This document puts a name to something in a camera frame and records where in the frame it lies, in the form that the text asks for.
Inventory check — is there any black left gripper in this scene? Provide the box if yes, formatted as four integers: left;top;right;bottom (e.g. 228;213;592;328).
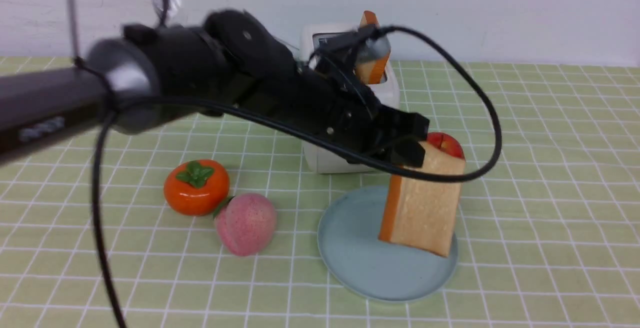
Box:
279;63;430;167

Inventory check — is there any toast slice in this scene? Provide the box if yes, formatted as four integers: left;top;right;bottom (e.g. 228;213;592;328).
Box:
378;141;466;258
354;10;392;85

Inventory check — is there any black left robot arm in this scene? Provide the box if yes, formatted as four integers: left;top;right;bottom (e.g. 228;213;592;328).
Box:
0;10;429;167

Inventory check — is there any red apple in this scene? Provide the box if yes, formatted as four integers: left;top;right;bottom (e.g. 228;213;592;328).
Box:
426;132;466;160

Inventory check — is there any white two-slot toaster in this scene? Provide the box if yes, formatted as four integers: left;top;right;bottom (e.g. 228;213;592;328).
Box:
298;23;400;175

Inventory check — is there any light blue round plate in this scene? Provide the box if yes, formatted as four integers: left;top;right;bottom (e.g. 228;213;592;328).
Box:
317;186;458;304

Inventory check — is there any green checkered tablecloth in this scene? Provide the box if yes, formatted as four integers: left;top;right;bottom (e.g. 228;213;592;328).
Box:
0;61;640;328

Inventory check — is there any pink peach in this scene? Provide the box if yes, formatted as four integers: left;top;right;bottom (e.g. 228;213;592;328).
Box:
214;193;277;257

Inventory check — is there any orange persimmon with green leaf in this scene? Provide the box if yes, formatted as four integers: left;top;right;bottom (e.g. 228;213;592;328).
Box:
163;159;230;217

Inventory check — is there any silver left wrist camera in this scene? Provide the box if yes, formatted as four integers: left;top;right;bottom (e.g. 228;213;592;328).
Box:
355;36;391;65

